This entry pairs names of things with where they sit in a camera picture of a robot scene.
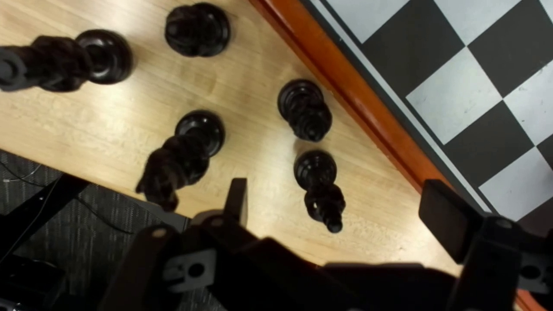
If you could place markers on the tall black chess piece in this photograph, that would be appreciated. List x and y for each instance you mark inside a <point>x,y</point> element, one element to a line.
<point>62,61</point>

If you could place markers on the black chess knight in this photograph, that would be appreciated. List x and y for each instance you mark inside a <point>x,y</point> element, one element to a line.
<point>178,156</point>

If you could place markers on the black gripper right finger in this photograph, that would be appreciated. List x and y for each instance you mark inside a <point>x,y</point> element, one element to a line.
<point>449,225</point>

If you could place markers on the checkered chessboard red-brown frame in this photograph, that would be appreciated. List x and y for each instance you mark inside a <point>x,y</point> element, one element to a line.
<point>489,35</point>

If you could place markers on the black chess pawn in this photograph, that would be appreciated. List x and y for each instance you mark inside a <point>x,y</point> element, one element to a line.
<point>197,28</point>
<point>320,187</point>
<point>304,109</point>

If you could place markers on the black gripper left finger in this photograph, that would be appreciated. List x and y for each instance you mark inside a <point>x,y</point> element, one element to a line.
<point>239,200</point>

